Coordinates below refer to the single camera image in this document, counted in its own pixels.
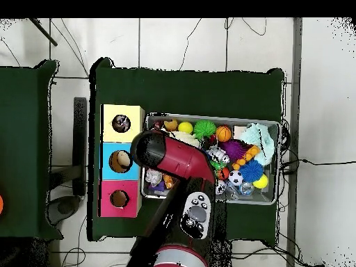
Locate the mint green cloth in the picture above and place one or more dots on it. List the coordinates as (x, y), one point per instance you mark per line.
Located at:
(258, 136)

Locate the wooden box with three holes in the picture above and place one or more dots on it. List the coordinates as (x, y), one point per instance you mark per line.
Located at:
(130, 172)

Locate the orange toy basketball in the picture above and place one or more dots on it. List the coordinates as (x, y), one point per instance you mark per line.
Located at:
(223, 133)

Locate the blue spiky rubber ball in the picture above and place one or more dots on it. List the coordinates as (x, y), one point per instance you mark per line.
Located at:
(251, 171)

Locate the smooth yellow ball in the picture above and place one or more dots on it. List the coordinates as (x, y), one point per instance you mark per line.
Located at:
(185, 127)

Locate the dark metal rod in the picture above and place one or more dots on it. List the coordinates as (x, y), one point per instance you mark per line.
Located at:
(44, 32)

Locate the green spiky rubber ball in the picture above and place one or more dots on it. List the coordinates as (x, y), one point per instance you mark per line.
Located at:
(205, 128)

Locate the pale printed cloth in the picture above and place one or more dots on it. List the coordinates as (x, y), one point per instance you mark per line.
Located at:
(153, 176)

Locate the dark green tablecloth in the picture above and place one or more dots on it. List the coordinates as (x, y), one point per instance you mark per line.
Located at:
(194, 91)
(25, 139)

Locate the small colourful dotted cloth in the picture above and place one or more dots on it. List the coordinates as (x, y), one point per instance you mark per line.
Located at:
(121, 123)

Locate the small soccer ball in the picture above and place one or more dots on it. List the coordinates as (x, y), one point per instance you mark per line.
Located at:
(235, 178)

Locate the purple spiky ball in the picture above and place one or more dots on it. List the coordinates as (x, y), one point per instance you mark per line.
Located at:
(233, 148)

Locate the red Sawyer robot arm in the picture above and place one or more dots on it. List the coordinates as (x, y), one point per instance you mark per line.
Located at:
(180, 158)

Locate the silver mesh bin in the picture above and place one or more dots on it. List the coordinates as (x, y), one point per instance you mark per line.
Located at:
(264, 196)

